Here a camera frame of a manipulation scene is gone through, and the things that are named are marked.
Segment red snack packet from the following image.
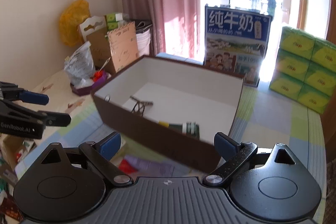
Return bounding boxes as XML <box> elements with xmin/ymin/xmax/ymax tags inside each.
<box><xmin>118</xmin><ymin>159</ymin><xmax>138</xmax><ymax>174</ymax></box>

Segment purple cream tube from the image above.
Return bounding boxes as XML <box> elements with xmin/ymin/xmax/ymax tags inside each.
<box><xmin>123</xmin><ymin>155</ymin><xmax>188</xmax><ymax>177</ymax></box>

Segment green card with jar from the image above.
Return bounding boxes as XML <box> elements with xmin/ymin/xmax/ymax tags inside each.
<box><xmin>158</xmin><ymin>121</ymin><xmax>200</xmax><ymax>139</ymax></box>

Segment black hair claw clip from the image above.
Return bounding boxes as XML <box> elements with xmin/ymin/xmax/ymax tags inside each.
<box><xmin>130</xmin><ymin>96</ymin><xmax>154</xmax><ymax>117</ymax></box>

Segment checkered tablecloth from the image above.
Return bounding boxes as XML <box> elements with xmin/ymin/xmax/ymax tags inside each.
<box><xmin>14</xmin><ymin>84</ymin><xmax>328</xmax><ymax>224</ymax></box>

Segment crumpled clear plastic bag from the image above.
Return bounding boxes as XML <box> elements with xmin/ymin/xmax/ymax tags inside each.
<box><xmin>63</xmin><ymin>41</ymin><xmax>95</xmax><ymax>86</ymax></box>

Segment purple tray box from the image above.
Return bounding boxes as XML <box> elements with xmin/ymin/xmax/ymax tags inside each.
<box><xmin>70</xmin><ymin>70</ymin><xmax>111</xmax><ymax>97</ymax></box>

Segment brown cardboard storage box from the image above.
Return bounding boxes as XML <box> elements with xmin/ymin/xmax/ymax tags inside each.
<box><xmin>92</xmin><ymin>56</ymin><xmax>244</xmax><ymax>173</ymax></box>

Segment brown cardboard boxes stack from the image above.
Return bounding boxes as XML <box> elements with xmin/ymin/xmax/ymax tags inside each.
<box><xmin>79</xmin><ymin>16</ymin><xmax>139</xmax><ymax>75</ymax></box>

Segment yellow plastic bag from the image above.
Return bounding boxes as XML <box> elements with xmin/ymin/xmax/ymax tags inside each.
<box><xmin>59</xmin><ymin>0</ymin><xmax>91</xmax><ymax>47</ymax></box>

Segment green tissue pack bundle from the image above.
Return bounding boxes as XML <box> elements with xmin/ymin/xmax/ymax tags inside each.
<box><xmin>269</xmin><ymin>26</ymin><xmax>335</xmax><ymax>114</ymax></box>

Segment blue milk carton box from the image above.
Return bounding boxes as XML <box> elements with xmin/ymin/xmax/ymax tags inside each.
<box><xmin>203</xmin><ymin>5</ymin><xmax>273</xmax><ymax>87</ymax></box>

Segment white stacked buckets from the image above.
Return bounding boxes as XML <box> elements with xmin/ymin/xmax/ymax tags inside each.
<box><xmin>134</xmin><ymin>19</ymin><xmax>153</xmax><ymax>56</ymax></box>

